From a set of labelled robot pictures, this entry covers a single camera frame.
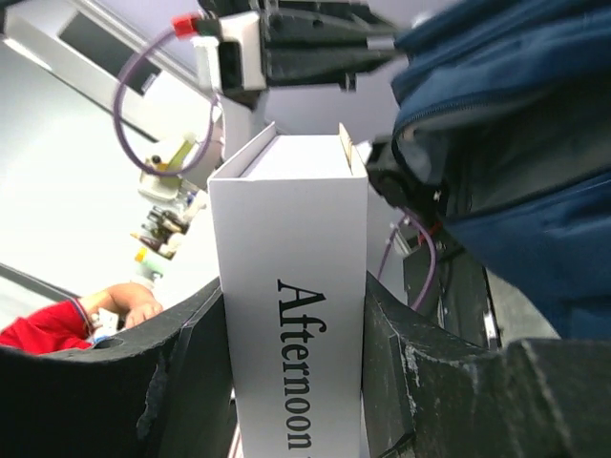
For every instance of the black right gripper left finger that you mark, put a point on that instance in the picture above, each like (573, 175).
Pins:
(161, 389)

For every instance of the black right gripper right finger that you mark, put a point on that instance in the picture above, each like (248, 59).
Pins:
(428, 393)

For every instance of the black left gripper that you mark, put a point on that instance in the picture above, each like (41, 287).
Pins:
(315, 43)

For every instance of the navy blue student backpack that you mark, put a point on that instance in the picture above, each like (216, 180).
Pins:
(503, 134)

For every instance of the person in red sleeve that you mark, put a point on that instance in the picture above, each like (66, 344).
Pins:
(70, 324)

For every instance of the cluttered background shelf items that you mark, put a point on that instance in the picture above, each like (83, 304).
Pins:
(177, 191)

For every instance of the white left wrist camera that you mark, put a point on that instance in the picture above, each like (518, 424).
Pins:
(228, 50)

